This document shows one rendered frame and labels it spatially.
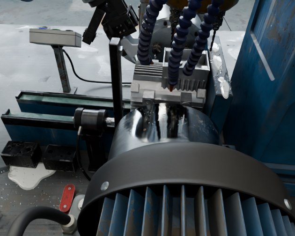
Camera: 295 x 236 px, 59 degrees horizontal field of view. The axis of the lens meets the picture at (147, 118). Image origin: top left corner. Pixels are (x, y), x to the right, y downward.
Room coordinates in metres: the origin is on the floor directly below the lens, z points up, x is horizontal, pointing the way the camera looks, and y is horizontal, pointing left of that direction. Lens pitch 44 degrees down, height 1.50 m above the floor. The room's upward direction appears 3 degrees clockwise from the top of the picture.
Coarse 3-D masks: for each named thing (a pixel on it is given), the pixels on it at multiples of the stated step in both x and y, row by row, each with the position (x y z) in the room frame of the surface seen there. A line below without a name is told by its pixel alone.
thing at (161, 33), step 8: (168, 8) 0.91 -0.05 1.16; (160, 16) 0.86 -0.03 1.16; (168, 16) 0.84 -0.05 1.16; (200, 16) 0.99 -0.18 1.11; (160, 24) 0.83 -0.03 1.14; (168, 24) 0.83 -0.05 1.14; (192, 24) 0.83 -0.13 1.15; (160, 32) 0.83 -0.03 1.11; (168, 32) 0.83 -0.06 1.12; (176, 32) 0.83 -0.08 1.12; (192, 32) 0.83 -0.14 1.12; (152, 40) 0.83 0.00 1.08; (160, 40) 0.83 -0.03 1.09; (168, 40) 0.83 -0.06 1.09; (192, 40) 0.82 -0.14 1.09; (152, 48) 0.81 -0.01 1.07; (160, 48) 0.80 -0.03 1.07; (184, 48) 0.80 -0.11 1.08; (192, 48) 0.82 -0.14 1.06; (152, 56) 0.83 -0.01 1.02; (160, 56) 0.83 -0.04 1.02
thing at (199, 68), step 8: (168, 48) 0.66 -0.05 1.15; (168, 56) 0.65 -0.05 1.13; (184, 56) 0.66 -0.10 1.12; (184, 64) 0.61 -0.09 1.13; (200, 64) 0.64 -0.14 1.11; (208, 64) 0.59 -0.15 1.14; (200, 72) 0.56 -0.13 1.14; (208, 72) 0.56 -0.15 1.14; (184, 80) 0.56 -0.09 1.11; (192, 80) 0.56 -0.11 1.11; (200, 80) 0.56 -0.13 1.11; (168, 88) 0.57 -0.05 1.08; (184, 88) 0.57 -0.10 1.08; (192, 88) 0.56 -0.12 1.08
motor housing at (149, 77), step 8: (136, 64) 0.63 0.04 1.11; (160, 64) 0.64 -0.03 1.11; (136, 72) 0.60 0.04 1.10; (144, 72) 0.60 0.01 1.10; (152, 72) 0.60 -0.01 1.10; (160, 72) 0.60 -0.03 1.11; (136, 80) 0.59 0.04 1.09; (144, 80) 0.59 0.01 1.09; (152, 80) 0.58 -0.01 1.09; (160, 80) 0.58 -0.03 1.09; (144, 88) 0.57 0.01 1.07; (152, 88) 0.57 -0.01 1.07; (160, 88) 0.57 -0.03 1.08; (176, 88) 0.57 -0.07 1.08; (136, 96) 0.56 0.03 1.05; (160, 96) 0.55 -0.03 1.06; (168, 96) 0.55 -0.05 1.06; (176, 96) 0.55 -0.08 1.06; (192, 96) 0.55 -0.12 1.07; (136, 104) 0.53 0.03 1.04; (192, 104) 0.53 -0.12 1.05; (200, 104) 0.54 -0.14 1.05
